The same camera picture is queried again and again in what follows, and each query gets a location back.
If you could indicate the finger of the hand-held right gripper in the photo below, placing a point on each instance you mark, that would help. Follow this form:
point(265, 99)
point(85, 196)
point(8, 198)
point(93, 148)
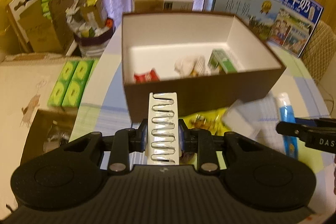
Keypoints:
point(291, 129)
point(315, 121)

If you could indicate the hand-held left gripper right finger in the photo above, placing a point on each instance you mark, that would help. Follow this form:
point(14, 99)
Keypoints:
point(181, 136)

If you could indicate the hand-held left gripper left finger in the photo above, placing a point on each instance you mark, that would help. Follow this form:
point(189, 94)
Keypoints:
point(143, 136)

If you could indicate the blue tube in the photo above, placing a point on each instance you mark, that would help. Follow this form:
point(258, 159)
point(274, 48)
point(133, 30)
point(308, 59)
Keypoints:
point(287, 119)

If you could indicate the yellow snack packet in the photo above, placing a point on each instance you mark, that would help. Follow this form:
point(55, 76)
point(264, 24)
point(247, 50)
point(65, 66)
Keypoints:
point(204, 119)

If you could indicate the white medicine box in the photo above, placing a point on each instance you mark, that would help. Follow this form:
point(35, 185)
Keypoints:
point(249, 116)

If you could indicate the brown cardboard box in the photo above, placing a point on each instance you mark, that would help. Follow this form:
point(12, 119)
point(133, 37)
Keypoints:
point(199, 95)

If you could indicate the white cloth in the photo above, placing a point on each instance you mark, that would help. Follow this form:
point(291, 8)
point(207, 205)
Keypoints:
point(187, 64)

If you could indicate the green carton box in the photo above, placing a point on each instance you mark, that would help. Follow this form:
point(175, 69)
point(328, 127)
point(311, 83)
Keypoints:
point(223, 61)

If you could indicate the red snack packet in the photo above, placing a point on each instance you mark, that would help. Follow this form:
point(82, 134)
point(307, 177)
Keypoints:
point(145, 76)

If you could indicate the quilted beige chair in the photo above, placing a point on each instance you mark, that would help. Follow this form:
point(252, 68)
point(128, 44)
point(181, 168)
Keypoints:
point(323, 50)

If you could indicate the green tissue pack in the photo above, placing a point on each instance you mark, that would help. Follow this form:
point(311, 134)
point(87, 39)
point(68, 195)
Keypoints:
point(61, 85)
point(80, 82)

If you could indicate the clear plastic bottle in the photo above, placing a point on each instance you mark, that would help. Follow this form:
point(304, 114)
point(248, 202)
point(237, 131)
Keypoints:
point(56, 134)

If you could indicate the dark blue milk carton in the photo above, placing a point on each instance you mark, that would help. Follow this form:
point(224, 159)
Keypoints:
point(299, 22)

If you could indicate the open low cardboard carton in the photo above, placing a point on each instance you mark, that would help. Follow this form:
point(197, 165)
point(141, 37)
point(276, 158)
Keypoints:
point(39, 119)

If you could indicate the cream printed sheet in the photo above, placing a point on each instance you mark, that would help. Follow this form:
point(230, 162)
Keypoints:
point(26, 77)

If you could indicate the light blue cow milk carton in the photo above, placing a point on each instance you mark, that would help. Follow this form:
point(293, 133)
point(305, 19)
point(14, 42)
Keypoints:
point(236, 8)

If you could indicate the plain brown carton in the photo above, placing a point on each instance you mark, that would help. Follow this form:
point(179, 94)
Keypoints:
point(61, 19)

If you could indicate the yellow plastic bag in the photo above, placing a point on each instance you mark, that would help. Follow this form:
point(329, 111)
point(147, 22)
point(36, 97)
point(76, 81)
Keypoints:
point(6, 3)

